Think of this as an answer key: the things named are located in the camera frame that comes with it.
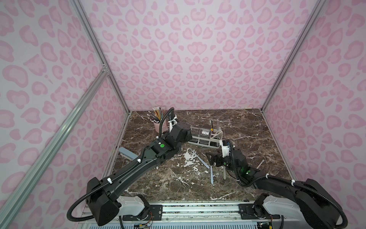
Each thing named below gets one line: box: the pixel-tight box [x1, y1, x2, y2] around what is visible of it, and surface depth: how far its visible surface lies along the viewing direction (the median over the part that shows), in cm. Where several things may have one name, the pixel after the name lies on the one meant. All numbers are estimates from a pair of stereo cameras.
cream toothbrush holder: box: [187, 125, 224, 149], surface depth 98 cm
